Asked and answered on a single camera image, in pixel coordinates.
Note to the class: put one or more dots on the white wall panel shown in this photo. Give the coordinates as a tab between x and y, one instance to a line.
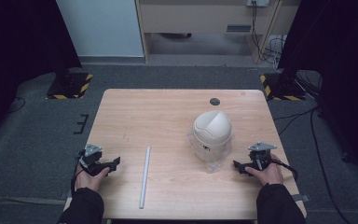
102	28

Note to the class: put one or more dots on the clear plastic bin bag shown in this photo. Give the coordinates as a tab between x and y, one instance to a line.
213	166

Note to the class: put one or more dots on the black curtain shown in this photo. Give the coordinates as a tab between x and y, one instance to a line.
338	62
18	46

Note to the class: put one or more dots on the white swing-lid trash bin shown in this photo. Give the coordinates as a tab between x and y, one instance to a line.
213	130

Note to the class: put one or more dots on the person's left hand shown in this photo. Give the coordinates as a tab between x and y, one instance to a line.
88	180

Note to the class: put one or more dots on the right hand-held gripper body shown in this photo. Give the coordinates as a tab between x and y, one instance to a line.
260	155

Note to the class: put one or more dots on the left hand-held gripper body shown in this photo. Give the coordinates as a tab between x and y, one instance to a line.
90	157

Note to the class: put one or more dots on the light wooden desk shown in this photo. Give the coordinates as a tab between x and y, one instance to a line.
199	18

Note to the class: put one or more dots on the black stand base striped edge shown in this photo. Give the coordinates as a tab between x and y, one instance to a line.
71	87
282	88

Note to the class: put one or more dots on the grey power strip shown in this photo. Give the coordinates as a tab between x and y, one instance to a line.
258	2

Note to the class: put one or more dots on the person's right hand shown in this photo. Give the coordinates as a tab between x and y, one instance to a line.
270	174

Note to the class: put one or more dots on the black table grommet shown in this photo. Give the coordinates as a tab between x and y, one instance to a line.
214	101

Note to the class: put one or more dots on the long white tube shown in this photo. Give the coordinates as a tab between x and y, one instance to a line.
145	177

